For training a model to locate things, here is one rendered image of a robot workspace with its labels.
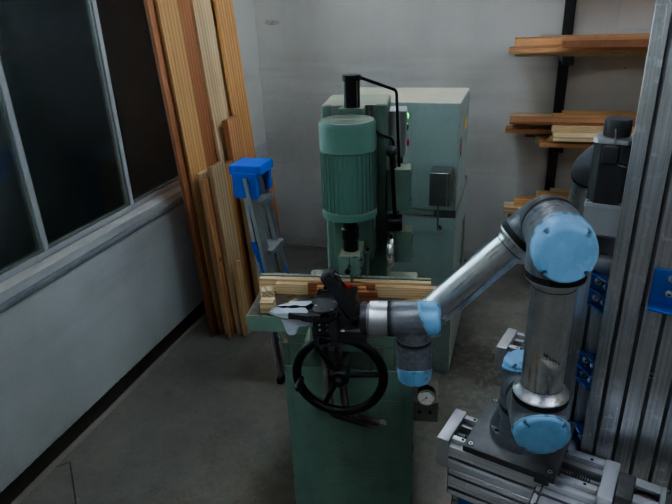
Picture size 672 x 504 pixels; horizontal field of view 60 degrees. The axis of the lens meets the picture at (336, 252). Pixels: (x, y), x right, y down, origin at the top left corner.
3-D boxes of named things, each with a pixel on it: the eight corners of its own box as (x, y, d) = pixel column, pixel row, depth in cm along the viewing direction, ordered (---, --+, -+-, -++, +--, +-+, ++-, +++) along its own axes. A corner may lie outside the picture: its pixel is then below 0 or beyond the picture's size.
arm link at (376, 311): (386, 310, 117) (388, 293, 125) (363, 309, 118) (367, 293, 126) (387, 342, 120) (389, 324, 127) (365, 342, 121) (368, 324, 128)
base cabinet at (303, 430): (295, 518, 224) (281, 366, 196) (320, 419, 276) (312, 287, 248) (412, 529, 217) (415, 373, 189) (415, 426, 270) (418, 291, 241)
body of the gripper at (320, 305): (310, 347, 123) (366, 348, 121) (307, 310, 120) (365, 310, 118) (316, 330, 130) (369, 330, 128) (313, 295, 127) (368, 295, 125)
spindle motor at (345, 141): (318, 224, 181) (313, 125, 169) (327, 206, 197) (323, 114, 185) (374, 225, 179) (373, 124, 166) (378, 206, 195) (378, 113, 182)
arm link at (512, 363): (544, 387, 147) (550, 342, 141) (556, 423, 134) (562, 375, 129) (495, 385, 148) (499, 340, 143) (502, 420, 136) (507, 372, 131)
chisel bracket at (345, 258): (339, 279, 193) (338, 256, 189) (344, 261, 205) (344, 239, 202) (361, 280, 191) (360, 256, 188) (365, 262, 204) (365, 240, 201)
